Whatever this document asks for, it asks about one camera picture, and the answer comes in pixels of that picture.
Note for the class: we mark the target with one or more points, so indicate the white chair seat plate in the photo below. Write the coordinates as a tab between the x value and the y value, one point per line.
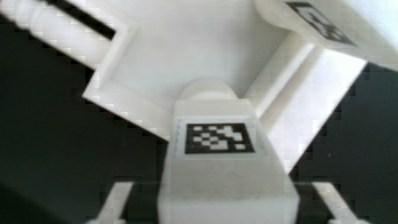
197	65

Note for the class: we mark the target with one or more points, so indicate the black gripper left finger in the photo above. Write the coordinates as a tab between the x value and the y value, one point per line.
114	205

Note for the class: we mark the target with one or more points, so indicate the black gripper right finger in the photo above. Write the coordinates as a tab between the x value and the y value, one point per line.
322	206

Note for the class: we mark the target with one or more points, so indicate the white chair leg with tag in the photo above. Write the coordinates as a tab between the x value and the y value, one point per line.
348	25

